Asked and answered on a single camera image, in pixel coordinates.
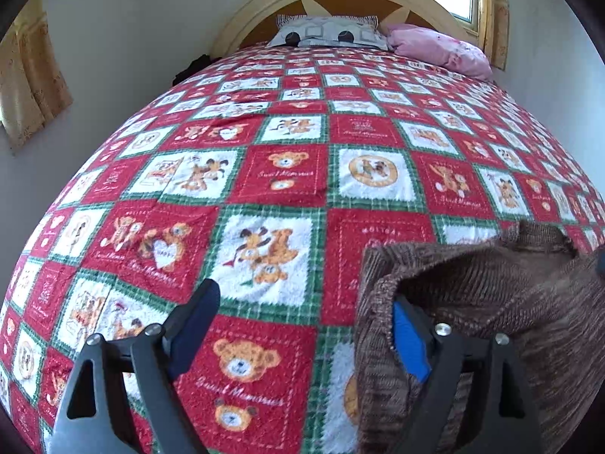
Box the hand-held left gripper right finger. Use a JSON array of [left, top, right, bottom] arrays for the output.
[[391, 293, 542, 454]]

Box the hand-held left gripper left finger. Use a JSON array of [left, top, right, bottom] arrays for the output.
[[48, 278, 221, 454]]

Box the brown knitted sweater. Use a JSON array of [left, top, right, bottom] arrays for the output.
[[354, 220, 605, 454]]

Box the red checked printed blanket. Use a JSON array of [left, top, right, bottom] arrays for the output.
[[0, 40, 605, 454]]

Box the black cloth bundle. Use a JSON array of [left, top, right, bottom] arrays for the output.
[[172, 53, 212, 87]]

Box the pink pillow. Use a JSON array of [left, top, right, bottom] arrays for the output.
[[380, 23, 493, 81]]

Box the yellow side window curtain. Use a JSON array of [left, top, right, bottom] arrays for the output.
[[0, 0, 74, 151]]

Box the grey patterned pillow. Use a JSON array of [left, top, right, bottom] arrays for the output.
[[266, 14, 389, 51]]

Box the narrow yellow curtain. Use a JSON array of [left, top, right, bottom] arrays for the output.
[[476, 0, 510, 71]]

